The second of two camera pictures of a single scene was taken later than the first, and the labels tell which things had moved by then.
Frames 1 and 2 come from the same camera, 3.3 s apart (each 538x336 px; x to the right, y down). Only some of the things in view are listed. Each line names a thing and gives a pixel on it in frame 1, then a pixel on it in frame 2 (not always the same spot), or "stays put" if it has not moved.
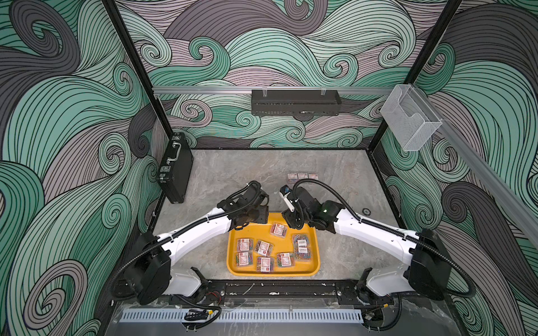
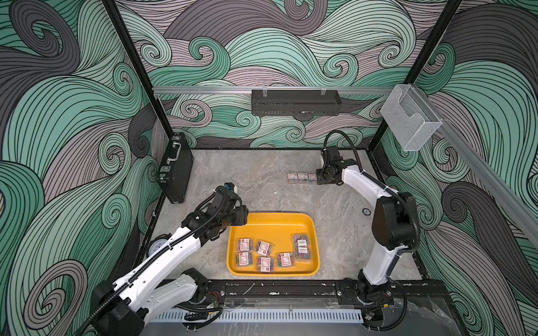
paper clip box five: [263, 248] stays put
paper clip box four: [244, 245] stays put
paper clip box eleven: [292, 178] stays put
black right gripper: [287, 215] → [319, 180]
